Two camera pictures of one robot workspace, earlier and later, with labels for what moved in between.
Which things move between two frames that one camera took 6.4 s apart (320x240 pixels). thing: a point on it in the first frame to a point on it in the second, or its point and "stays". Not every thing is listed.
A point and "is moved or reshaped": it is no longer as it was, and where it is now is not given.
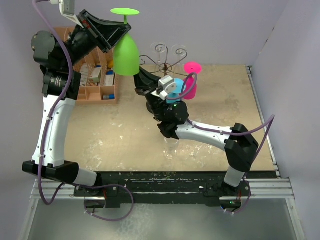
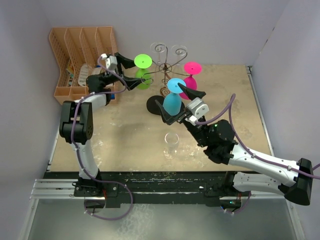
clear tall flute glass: x=158 y=47 stays
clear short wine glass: x=179 y=50 stays
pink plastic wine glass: x=190 y=67 stays
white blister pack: x=84 y=74 stays
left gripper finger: x=104 y=27 to x=130 y=83
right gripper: x=145 y=83 to x=169 y=119
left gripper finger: x=112 y=39 to x=126 y=62
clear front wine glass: x=170 y=152 stays
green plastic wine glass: x=126 y=59 is moved or reshaped
